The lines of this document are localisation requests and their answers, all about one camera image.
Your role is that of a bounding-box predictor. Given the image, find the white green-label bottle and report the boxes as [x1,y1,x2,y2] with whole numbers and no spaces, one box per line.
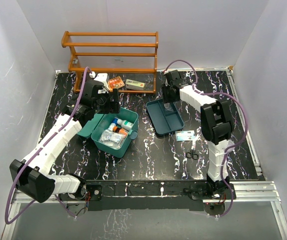
[117,118,134,131]

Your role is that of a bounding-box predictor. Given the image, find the brown orange-label bottle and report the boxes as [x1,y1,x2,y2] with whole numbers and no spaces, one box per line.
[112,126,129,137]

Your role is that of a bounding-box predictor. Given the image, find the small blue-capped bottle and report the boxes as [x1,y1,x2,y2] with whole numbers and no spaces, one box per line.
[108,117,120,132]

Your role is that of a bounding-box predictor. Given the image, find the green plastic medicine box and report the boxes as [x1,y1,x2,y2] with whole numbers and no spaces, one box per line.
[77,108,139,158]

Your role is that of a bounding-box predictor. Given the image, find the blue divided tray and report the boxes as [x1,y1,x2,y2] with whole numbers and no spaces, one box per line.
[145,98,185,136]

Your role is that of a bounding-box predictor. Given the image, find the clear bag of swabs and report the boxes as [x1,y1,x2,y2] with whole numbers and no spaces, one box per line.
[99,129,126,150]

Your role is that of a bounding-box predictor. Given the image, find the black handled scissors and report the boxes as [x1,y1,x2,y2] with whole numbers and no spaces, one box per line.
[185,148,199,160]

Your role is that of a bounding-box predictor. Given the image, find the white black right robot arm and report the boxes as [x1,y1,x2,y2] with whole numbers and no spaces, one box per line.
[161,70,234,199]

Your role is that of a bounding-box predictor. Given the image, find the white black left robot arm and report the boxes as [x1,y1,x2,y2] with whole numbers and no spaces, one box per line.
[9,80,120,203]

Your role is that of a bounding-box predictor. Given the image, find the white green medicine box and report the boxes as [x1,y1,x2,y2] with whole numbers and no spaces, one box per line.
[125,79,146,91]

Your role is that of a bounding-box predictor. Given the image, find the orange pill box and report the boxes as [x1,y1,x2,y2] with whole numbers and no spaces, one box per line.
[107,76,125,91]

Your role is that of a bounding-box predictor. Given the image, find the small white blue card packet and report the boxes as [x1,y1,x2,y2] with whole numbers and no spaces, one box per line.
[175,130,196,142]

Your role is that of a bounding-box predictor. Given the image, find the orange wooden shelf rack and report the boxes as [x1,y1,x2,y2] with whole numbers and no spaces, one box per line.
[61,31,159,94]

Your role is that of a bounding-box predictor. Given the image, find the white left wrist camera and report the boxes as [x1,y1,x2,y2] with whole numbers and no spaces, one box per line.
[89,71,109,94]

